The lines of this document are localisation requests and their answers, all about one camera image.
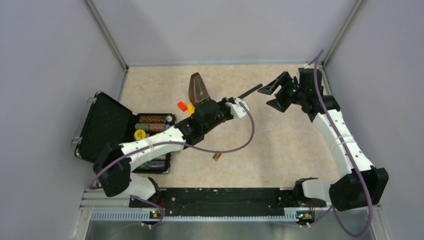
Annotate orange block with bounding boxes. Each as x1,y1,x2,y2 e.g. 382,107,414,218
177,101,188,112

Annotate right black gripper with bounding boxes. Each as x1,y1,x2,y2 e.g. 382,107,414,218
257,72,306,113

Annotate yellow poker chip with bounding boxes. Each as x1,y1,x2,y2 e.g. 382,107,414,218
133,129,147,141

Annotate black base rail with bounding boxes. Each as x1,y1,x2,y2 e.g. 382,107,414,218
129,187,327,219

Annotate black poker chip case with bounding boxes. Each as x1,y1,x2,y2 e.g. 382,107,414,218
74,91,177,164

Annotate yellow block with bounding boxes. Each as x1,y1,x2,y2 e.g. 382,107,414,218
187,104,195,116

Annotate brown wooden metronome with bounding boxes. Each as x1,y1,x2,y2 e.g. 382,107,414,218
188,72,211,108

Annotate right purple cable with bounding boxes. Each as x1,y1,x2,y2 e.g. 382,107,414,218
298,48,374,238

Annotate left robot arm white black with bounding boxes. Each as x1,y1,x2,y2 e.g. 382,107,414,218
93,97,250,207

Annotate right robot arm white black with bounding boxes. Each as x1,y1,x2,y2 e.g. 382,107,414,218
258,68,389,212

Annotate green and red batteries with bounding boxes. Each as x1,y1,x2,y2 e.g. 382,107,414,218
212,152,222,162

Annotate black remote control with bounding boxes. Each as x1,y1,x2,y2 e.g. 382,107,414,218
238,83,263,99

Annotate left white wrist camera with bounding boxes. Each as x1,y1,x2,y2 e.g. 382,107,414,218
231,97,250,119

